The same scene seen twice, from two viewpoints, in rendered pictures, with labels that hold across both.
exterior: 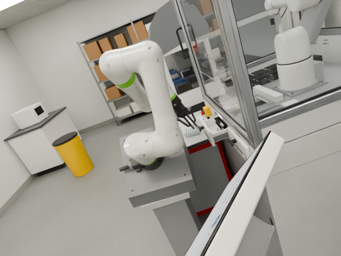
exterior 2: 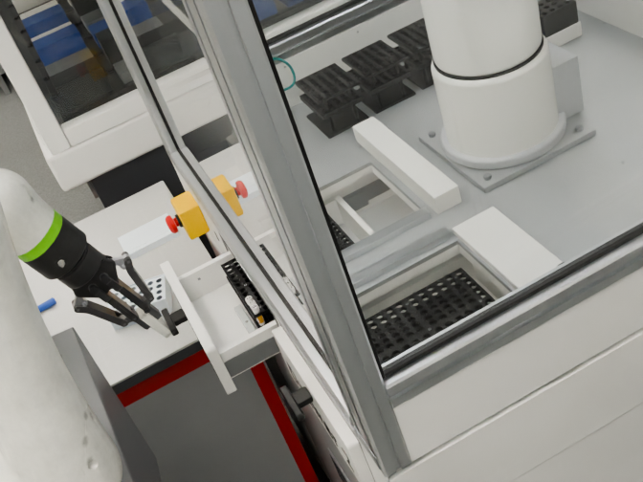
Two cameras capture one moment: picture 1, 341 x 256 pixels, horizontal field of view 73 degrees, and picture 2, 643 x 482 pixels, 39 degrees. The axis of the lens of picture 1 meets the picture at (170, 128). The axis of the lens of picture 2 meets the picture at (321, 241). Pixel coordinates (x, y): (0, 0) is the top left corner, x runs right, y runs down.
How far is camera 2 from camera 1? 39 cm
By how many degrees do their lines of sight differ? 20
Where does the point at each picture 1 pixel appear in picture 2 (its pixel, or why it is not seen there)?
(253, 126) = (369, 405)
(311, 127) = (551, 366)
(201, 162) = (188, 416)
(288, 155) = (484, 458)
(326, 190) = not seen: outside the picture
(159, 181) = not seen: outside the picture
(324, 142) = (588, 398)
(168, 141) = not seen: outside the picture
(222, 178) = (269, 452)
